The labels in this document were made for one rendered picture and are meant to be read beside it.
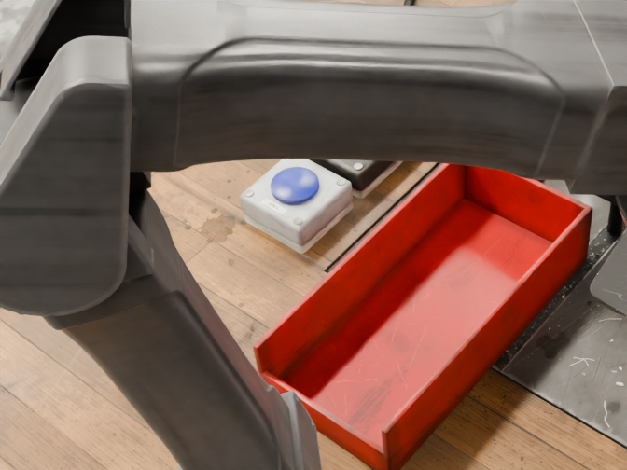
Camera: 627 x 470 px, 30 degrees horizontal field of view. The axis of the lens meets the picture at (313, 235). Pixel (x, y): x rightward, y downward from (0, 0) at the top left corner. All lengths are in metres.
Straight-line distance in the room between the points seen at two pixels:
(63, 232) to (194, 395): 0.15
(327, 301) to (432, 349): 0.09
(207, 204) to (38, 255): 0.55
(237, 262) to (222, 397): 0.39
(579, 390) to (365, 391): 0.15
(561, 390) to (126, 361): 0.41
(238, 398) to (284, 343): 0.27
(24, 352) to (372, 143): 0.53
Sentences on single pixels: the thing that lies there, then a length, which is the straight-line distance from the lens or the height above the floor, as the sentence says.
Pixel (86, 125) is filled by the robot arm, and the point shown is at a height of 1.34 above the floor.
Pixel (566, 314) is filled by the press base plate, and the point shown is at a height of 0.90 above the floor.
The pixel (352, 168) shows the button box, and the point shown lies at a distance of 0.97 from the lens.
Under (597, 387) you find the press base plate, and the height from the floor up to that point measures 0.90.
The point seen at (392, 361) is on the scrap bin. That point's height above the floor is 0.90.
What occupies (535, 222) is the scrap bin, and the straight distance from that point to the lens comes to 0.94.
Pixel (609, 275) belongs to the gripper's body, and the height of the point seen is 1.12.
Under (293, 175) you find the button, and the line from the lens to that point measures 0.96.
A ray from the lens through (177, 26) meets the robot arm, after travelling 0.44.
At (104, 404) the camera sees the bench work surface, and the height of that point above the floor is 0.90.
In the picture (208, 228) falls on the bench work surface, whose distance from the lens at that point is 0.99.
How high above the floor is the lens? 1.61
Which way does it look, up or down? 47 degrees down
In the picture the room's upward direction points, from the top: 8 degrees counter-clockwise
